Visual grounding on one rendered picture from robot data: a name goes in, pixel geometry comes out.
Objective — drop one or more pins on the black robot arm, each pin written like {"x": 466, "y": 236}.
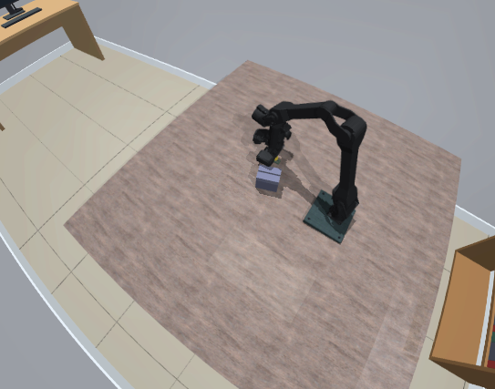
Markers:
{"x": 348, "y": 136}

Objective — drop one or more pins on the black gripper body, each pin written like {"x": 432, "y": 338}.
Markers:
{"x": 267, "y": 156}

